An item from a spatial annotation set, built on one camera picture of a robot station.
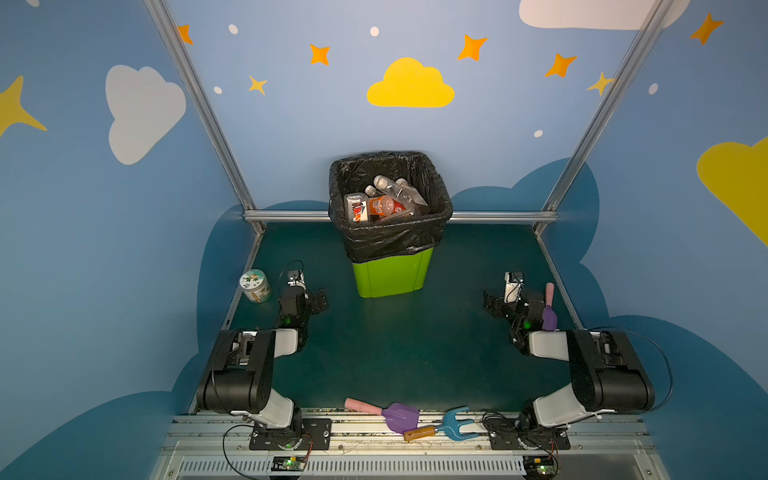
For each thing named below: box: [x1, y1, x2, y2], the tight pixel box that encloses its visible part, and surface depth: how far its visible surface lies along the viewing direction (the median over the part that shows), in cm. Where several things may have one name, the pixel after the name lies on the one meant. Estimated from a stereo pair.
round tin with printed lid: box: [239, 269, 272, 303], surface depth 97 cm
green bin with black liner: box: [328, 151, 453, 298], surface depth 86 cm
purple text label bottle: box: [395, 177, 428, 211], surface depth 94 cm
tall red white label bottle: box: [344, 192, 369, 223], surface depth 78 cm
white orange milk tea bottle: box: [367, 195, 407, 217], surface depth 87 cm
